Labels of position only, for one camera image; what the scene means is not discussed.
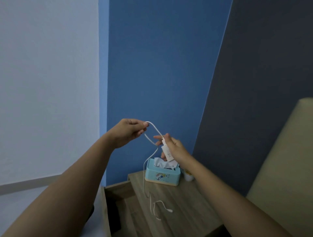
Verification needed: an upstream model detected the person's right hand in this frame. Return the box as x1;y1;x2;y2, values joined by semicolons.
153;133;192;164

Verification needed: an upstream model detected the person's left hand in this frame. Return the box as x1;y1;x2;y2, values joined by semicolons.
107;119;149;149

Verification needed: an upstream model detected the white charger adapter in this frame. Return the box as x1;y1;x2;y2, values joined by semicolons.
161;138;175;162

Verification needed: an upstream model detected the white charging cable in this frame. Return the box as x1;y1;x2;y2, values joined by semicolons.
142;121;173;221

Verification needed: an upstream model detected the person's right forearm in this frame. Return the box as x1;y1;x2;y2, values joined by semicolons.
180;154;292;237

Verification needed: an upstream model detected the person's left forearm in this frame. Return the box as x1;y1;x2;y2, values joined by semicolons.
1;133;115;237

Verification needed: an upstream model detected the white tissue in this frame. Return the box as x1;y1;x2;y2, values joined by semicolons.
154;157;179;170

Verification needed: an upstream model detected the light blue tissue box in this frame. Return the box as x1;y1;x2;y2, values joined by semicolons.
144;158;181;187

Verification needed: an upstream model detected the small white bottle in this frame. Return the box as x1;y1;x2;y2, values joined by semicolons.
182;168;195;182

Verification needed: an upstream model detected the wooden bedside table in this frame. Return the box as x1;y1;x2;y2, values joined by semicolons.
104;170;226;237

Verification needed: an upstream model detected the beige upholstered headboard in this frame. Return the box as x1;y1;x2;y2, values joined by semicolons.
246;98;313;237

